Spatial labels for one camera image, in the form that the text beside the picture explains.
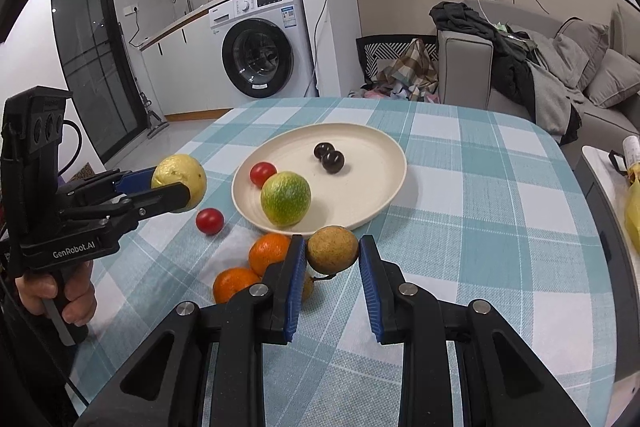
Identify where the red cherry tomato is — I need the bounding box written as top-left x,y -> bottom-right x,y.
250,161 -> 278,188
195,208 -> 224,235

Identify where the orange mandarin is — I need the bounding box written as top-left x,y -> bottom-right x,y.
248,233 -> 291,277
213,267 -> 262,305

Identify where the brown longan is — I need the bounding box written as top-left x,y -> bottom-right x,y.
302,273 -> 314,301
307,225 -> 358,275

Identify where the dark grape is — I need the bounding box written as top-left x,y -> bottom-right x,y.
314,142 -> 334,160
321,150 -> 345,174

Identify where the person's left hand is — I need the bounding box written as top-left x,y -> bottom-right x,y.
15,261 -> 98,326

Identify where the dark glass door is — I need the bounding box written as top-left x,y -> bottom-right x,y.
51,0 -> 146,161

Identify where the green yellow guava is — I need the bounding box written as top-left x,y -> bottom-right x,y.
260,171 -> 311,228

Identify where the white washing machine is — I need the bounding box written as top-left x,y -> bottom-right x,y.
208,0 -> 318,108

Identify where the teal checkered tablecloth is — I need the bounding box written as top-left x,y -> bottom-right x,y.
72,98 -> 616,426

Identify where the cream round plate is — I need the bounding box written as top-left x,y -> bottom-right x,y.
231,122 -> 408,237

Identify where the white side table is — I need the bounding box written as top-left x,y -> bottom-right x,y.
574,145 -> 639,426

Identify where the black laundry basket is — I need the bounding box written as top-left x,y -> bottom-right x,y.
356,34 -> 438,88

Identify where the plaid cloth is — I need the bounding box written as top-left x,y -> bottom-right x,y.
374,38 -> 439,104

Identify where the black clothes pile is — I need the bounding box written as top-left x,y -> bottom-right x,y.
430,1 -> 587,145

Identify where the grey sofa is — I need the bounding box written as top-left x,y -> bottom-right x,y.
430,0 -> 639,164

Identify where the grey cushion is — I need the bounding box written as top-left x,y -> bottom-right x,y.
586,49 -> 640,108

